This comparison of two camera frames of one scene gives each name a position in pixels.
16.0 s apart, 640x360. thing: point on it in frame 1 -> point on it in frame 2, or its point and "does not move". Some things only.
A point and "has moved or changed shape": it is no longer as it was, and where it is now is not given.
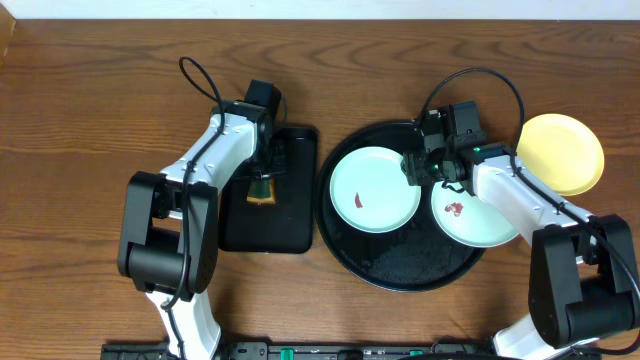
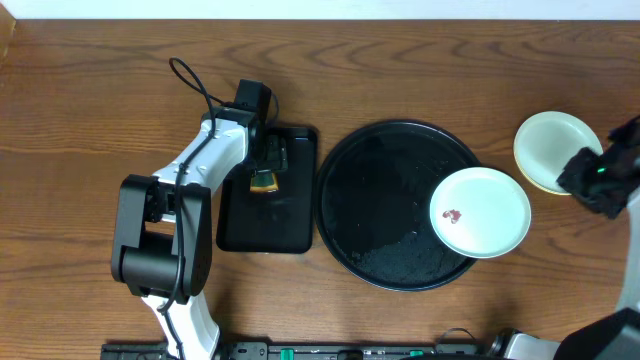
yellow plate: [562, 152] does not move
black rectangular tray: [283, 227] does not move
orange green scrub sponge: [261, 191] has moved or changed shape
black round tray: [415, 257] does not move
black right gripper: [415, 170] -> [574, 178]
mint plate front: [370, 193] -> [546, 143]
